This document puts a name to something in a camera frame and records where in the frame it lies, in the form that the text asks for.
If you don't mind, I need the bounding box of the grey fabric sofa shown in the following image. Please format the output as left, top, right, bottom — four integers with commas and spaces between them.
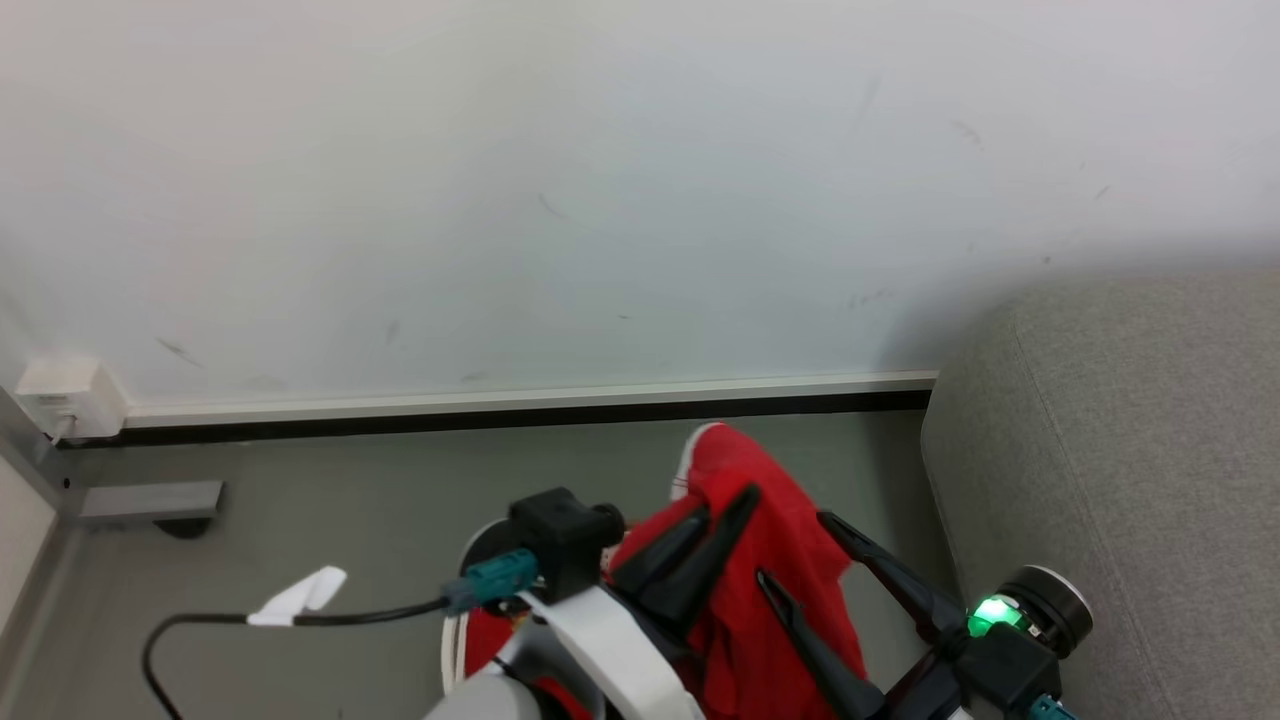
920, 268, 1280, 720

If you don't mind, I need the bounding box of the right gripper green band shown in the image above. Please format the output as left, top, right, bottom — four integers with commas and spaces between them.
755, 510, 1033, 720

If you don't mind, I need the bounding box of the red clothing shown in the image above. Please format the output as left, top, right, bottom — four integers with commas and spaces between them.
462, 422, 869, 720

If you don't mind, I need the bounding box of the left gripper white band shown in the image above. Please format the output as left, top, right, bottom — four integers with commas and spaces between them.
518, 485, 763, 720

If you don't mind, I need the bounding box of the grey metal stand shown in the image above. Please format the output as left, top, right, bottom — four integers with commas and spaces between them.
0, 385, 227, 542

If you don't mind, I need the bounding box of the white tape tag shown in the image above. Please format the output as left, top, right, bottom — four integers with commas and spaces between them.
246, 565, 349, 629

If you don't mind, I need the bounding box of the white wall socket box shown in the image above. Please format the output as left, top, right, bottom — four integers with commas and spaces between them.
14, 357, 130, 442

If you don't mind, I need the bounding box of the black cable with teal plug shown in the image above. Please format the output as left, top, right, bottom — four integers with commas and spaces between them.
140, 548, 543, 720

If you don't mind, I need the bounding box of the white and black baseboard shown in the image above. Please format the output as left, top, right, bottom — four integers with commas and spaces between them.
95, 371, 941, 448

